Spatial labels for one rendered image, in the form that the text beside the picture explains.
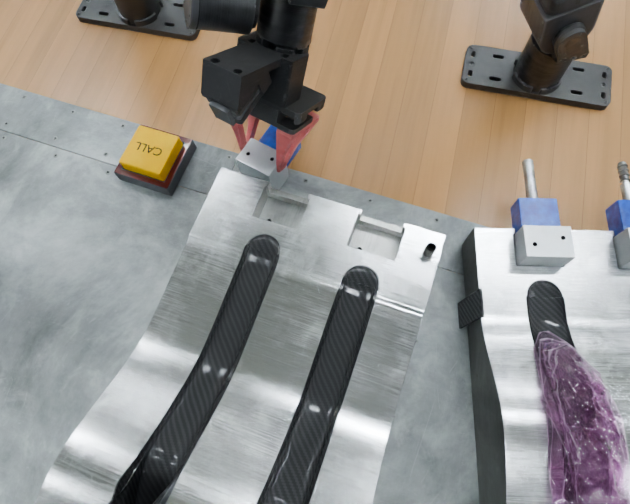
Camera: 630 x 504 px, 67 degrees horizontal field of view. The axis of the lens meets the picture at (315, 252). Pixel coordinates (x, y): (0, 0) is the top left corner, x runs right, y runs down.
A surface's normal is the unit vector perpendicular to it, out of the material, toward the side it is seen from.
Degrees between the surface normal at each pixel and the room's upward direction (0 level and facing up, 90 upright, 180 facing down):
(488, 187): 0
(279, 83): 61
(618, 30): 0
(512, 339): 22
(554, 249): 0
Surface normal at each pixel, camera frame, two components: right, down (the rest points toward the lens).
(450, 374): -0.04, -0.35
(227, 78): -0.47, 0.53
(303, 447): 0.15, -0.70
